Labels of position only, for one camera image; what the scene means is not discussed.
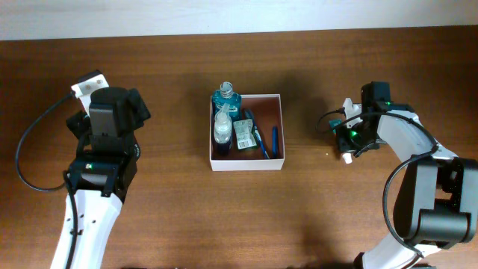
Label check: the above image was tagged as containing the red green toothpaste tube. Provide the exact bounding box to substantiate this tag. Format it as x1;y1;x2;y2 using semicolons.
327;118;354;165

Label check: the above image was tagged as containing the clear spray bottle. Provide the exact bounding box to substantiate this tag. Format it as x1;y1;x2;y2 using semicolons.
214;103;232;155

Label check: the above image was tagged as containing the green dental floss pack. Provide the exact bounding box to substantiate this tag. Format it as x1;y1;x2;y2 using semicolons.
233;119;258;150

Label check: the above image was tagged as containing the blue white toothbrush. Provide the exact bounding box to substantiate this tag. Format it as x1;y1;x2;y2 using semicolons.
244;108;270;159

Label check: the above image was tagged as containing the blue mouthwash bottle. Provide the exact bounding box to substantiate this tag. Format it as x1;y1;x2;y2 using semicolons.
212;81;242;122

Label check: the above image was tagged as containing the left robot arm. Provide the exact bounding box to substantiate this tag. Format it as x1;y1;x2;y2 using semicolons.
51;87;151;268

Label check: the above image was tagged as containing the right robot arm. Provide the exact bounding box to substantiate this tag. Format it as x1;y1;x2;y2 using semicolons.
331;81;477;269

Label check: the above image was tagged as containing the white cardboard box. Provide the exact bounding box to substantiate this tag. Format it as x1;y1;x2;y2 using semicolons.
208;94;285;171

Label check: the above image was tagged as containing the right black cable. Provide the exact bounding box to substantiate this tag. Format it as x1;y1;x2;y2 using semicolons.
315;107;440;259

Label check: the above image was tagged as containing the black cable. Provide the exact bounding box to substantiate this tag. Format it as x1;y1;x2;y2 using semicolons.
315;107;440;259
14;90;80;269

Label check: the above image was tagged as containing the left black cable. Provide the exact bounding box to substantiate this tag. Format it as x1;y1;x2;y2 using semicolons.
14;90;80;269

